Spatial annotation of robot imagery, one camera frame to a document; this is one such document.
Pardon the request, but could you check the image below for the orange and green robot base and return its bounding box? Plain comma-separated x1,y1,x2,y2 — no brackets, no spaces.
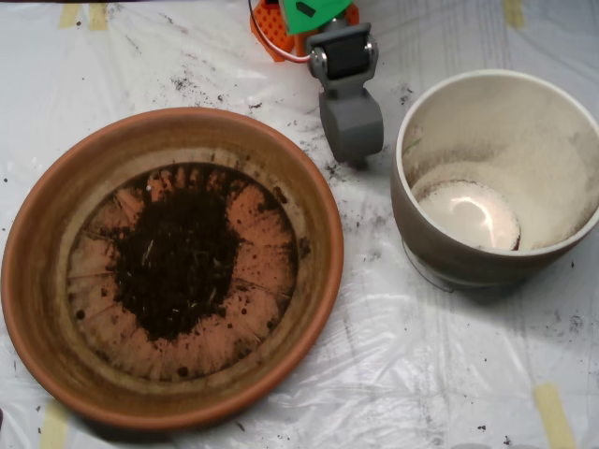
250,0,361,65

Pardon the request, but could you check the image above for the beige masking tape strip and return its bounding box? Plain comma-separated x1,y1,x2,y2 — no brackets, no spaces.
58,3,80,29
503,0,525,28
533,382,577,449
39,399,70,449
88,3,109,32

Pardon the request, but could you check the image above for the dark potting soil pile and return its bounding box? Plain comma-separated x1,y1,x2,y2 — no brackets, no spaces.
110,163,313,342

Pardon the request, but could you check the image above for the white ceramic plant pot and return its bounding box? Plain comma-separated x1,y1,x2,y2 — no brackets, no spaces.
390,68,599,289

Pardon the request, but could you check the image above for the terracotta clay saucer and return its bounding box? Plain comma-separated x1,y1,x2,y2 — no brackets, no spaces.
0,106,345,431

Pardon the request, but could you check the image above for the clear plastic cover sheet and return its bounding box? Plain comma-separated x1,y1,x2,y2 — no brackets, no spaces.
0,0,599,449

